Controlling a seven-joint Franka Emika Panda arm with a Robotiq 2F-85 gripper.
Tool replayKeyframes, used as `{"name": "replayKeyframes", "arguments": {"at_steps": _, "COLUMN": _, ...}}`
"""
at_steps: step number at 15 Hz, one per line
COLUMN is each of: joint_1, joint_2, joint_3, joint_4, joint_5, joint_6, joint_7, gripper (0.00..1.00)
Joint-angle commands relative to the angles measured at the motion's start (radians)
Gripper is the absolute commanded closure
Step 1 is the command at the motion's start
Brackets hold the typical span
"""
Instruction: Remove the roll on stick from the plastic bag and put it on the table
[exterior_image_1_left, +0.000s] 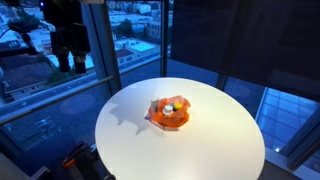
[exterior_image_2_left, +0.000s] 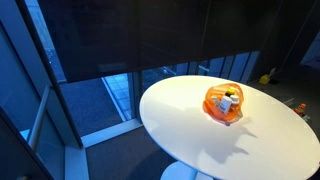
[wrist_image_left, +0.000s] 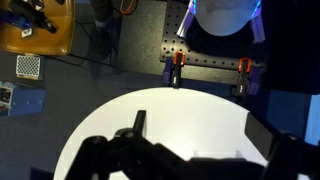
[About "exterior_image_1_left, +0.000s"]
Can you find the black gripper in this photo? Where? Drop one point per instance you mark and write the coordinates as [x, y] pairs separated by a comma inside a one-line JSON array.
[[70, 36]]

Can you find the metal window handrail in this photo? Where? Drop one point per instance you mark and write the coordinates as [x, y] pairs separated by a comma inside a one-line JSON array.
[[50, 100]]

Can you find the black orange device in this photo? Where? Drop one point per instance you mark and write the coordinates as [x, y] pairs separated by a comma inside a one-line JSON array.
[[83, 163]]

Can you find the white cap pill bottle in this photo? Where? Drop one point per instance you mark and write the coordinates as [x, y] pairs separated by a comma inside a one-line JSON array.
[[168, 110]]

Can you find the yellow cap bottle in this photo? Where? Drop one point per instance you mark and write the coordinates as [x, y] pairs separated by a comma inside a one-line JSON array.
[[178, 106]]

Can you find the orange bowl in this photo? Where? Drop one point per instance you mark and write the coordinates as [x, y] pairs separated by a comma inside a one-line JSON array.
[[176, 119]]

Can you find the dark roller window blind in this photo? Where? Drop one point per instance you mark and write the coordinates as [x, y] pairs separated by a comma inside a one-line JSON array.
[[246, 36]]

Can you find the window frame pillar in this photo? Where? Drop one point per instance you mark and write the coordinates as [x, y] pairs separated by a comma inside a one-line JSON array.
[[101, 43]]

